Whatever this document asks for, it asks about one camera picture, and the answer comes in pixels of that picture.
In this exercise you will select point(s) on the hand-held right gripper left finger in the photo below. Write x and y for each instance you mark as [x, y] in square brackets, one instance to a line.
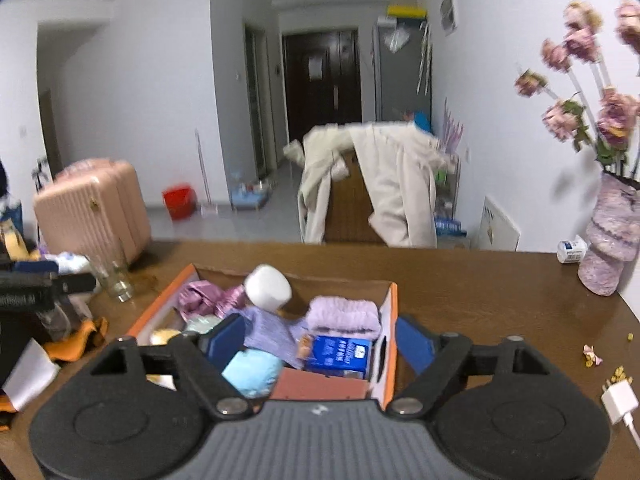
[227, 342]

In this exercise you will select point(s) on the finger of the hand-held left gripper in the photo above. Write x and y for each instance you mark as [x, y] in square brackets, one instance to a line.
[35, 267]
[75, 284]

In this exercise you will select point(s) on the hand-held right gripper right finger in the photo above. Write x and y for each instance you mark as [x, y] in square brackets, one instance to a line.
[415, 342]

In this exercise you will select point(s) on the light blue plush toy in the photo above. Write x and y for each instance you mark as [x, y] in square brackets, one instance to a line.
[252, 372]

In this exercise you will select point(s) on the purple microfiber cloth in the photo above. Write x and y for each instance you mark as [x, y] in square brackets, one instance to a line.
[272, 335]

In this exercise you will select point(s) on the purple satin scrunchie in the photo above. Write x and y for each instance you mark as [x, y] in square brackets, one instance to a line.
[205, 297]

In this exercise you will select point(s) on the white wedge sponge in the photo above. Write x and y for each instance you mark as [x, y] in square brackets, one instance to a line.
[267, 287]

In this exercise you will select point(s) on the lavender fluffy towel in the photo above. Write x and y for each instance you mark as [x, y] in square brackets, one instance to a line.
[345, 316]

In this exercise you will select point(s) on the blue small carton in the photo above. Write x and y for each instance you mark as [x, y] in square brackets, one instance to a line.
[340, 355]

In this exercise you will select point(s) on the orange cardboard box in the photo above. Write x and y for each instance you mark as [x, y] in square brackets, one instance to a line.
[350, 287]

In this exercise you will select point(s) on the pink striped sponge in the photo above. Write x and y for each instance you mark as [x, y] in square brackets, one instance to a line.
[320, 389]

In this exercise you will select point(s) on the blue white wipes pack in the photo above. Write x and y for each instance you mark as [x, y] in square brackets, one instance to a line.
[72, 261]

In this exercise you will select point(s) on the clear drinking glass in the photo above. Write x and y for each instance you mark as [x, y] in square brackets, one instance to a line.
[114, 280]

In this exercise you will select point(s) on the orange cloth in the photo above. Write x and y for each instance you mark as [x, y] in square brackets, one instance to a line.
[82, 337]

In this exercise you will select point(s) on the pink suitcase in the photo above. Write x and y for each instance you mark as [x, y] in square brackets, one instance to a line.
[92, 210]

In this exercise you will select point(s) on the white paper sheet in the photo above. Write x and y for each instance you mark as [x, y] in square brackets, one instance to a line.
[32, 375]

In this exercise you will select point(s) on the blue packet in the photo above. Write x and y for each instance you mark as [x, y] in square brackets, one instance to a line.
[450, 227]

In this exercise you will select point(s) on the red bucket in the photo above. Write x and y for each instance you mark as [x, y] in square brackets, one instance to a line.
[179, 202]

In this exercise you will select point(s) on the white flat board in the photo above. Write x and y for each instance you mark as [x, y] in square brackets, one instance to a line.
[500, 227]

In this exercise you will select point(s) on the wooden chair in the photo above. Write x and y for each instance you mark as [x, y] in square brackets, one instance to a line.
[352, 210]

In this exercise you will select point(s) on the beige coat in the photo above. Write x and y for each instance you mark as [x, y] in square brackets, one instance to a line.
[400, 195]

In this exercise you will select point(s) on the low blue shelf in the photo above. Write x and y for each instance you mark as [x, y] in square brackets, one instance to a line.
[250, 195]

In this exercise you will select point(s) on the white mop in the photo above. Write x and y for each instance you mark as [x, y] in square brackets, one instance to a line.
[204, 175]

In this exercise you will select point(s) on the small yellow trinket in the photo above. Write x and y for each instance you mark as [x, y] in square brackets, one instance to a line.
[592, 355]

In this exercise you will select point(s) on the white charger plug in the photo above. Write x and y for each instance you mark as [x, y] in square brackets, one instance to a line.
[620, 400]

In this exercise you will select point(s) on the purple textured vase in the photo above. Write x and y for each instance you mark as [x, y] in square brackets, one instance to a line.
[612, 240]

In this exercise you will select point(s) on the dark entrance door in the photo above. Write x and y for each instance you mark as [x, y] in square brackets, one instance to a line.
[320, 95]

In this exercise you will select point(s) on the grey refrigerator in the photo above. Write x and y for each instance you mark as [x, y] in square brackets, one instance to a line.
[400, 75]

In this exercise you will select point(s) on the white folded umbrella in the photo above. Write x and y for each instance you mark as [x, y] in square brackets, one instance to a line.
[424, 55]

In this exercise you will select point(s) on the yellow box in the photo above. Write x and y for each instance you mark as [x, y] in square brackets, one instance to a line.
[406, 11]

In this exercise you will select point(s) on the dried pink roses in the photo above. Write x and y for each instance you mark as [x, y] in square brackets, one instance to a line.
[580, 45]

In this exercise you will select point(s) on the wall electrical panel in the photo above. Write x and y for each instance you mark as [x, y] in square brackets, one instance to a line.
[448, 11]

